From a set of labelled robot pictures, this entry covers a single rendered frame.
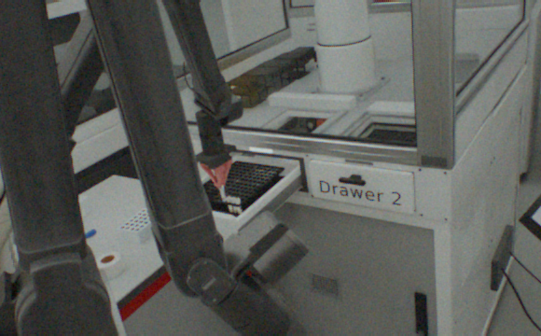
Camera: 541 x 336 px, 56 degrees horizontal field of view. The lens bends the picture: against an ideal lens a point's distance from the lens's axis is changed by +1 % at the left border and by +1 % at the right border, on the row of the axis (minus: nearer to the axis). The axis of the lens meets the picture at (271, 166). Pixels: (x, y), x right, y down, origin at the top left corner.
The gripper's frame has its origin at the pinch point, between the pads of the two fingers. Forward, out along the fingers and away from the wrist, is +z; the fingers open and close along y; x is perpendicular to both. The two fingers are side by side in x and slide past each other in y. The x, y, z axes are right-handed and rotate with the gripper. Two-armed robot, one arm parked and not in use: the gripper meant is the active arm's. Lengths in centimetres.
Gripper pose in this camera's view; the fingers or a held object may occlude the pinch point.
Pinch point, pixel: (220, 184)
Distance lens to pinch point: 131.3
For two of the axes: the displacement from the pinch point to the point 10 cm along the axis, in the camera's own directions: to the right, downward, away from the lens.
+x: 8.0, 1.5, -5.8
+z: 1.3, 9.0, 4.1
